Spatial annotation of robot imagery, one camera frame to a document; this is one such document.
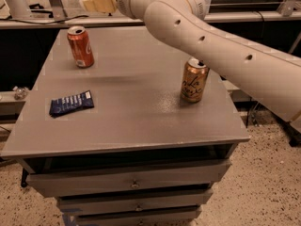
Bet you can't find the red coke can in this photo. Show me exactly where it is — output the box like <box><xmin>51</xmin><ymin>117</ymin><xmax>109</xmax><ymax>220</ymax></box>
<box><xmin>67</xmin><ymin>25</ymin><xmax>94</xmax><ymax>68</ymax></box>

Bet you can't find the white pipe leg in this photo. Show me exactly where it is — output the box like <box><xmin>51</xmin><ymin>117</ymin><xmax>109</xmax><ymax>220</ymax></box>
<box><xmin>5</xmin><ymin>0</ymin><xmax>31</xmax><ymax>19</ymax></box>

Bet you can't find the black cable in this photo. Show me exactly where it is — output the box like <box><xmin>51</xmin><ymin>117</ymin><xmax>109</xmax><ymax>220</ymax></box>
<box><xmin>6</xmin><ymin>14</ymin><xmax>90</xmax><ymax>25</ymax></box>

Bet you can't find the bottom grey drawer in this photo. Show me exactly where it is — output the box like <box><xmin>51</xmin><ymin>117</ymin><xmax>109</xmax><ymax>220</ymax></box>
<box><xmin>76</xmin><ymin>206</ymin><xmax>200</xmax><ymax>226</ymax></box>

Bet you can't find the gold LaCroix can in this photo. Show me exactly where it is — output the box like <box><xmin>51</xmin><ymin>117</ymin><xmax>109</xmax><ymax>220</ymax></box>
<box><xmin>181</xmin><ymin>57</ymin><xmax>210</xmax><ymax>103</ymax></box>

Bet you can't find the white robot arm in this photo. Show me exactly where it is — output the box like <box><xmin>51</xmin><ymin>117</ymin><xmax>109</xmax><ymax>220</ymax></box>
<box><xmin>80</xmin><ymin>0</ymin><xmax>301</xmax><ymax>123</ymax></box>

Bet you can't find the middle grey drawer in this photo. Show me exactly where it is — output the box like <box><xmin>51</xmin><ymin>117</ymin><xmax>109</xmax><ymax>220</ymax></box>
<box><xmin>58</xmin><ymin>188</ymin><xmax>213</xmax><ymax>216</ymax></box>

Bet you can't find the dark blue snack packet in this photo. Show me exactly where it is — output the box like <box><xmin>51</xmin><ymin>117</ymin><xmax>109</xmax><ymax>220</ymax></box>
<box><xmin>49</xmin><ymin>90</ymin><xmax>94</xmax><ymax>118</ymax></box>

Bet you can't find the grey metal rail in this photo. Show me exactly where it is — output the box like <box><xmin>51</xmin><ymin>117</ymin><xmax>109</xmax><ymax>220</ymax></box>
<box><xmin>0</xmin><ymin>11</ymin><xmax>301</xmax><ymax>29</ymax></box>

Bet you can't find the grey drawer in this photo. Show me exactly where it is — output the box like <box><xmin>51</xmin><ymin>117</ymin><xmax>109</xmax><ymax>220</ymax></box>
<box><xmin>27</xmin><ymin>159</ymin><xmax>230</xmax><ymax>197</ymax></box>
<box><xmin>58</xmin><ymin>188</ymin><xmax>213</xmax><ymax>216</ymax></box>
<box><xmin>76</xmin><ymin>206</ymin><xmax>200</xmax><ymax>226</ymax></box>

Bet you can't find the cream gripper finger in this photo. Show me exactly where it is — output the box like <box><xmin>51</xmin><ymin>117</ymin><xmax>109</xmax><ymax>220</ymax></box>
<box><xmin>79</xmin><ymin>0</ymin><xmax>98</xmax><ymax>12</ymax></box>
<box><xmin>93</xmin><ymin>0</ymin><xmax>117</xmax><ymax>13</ymax></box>

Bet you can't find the crumpled clear plastic bottle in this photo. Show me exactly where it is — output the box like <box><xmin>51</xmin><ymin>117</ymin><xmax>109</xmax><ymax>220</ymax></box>
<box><xmin>13</xmin><ymin>86</ymin><xmax>29</xmax><ymax>100</ymax></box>

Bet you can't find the top grey drawer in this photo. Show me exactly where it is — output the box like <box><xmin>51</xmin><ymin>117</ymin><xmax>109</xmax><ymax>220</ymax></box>
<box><xmin>27</xmin><ymin>159</ymin><xmax>230</xmax><ymax>197</ymax></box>

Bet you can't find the grey drawer cabinet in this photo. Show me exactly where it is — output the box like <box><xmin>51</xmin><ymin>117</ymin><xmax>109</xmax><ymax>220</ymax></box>
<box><xmin>1</xmin><ymin>25</ymin><xmax>251</xmax><ymax>226</ymax></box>

